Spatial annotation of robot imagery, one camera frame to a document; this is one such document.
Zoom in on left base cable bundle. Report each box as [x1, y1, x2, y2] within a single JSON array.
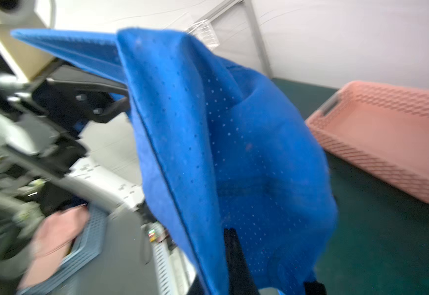
[[140, 221, 171, 266]]

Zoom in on pink cloth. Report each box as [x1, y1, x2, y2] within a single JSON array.
[[18, 205, 90, 290]]

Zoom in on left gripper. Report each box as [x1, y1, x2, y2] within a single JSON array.
[[0, 62, 131, 148]]

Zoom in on white wire basket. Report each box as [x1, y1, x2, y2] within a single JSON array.
[[186, 19, 220, 50]]

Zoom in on blue perforated crate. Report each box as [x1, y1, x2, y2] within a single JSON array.
[[17, 205, 107, 295]]

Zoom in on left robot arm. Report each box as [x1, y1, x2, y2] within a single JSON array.
[[0, 61, 144, 262]]

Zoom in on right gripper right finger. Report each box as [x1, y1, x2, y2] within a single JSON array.
[[304, 281, 327, 295]]

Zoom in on blue baseball cap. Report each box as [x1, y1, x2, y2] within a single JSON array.
[[12, 28, 338, 295]]

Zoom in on pink plastic basket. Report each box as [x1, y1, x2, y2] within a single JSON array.
[[306, 81, 429, 204]]

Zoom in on white perforated vent strip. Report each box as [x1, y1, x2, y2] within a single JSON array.
[[152, 242, 179, 295]]

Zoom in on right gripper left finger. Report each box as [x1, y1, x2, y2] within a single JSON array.
[[224, 228, 260, 295]]

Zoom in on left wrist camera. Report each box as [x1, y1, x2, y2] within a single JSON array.
[[0, 1, 54, 82]]

